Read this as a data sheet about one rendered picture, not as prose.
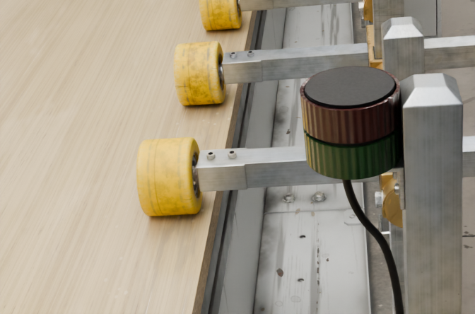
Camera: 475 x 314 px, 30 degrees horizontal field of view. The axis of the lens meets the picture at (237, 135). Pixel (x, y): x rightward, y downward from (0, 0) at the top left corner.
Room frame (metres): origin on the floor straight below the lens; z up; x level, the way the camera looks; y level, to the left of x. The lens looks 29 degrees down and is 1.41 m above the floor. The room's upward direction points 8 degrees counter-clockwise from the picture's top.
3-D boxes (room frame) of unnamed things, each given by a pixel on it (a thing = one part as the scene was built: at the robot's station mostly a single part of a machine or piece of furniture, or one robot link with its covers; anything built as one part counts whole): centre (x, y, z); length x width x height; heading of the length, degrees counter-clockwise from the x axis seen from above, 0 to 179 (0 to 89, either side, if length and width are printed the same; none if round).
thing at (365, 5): (1.24, -0.23, 0.95); 0.14 x 0.06 x 0.05; 171
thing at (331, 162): (0.48, -0.07, 1.14); 0.06 x 0.06 x 0.02
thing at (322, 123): (0.48, -0.07, 1.16); 0.06 x 0.06 x 0.02
